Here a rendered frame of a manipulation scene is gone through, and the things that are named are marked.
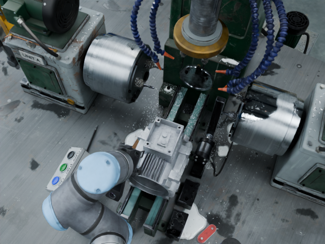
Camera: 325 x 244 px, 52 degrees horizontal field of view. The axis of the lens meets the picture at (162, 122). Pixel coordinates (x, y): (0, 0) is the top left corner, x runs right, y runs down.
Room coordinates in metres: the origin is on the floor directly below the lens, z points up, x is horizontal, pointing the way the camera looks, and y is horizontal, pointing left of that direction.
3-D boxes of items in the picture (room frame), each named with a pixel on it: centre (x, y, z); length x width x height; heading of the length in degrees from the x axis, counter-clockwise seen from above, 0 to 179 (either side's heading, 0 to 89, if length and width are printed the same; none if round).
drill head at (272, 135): (0.64, -0.41, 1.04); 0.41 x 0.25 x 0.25; 70
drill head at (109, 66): (0.88, 0.23, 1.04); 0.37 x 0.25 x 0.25; 70
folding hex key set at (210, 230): (0.27, -0.19, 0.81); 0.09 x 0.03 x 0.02; 134
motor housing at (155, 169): (0.47, 0.01, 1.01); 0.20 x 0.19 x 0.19; 161
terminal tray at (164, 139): (0.51, -0.01, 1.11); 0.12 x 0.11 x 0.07; 161
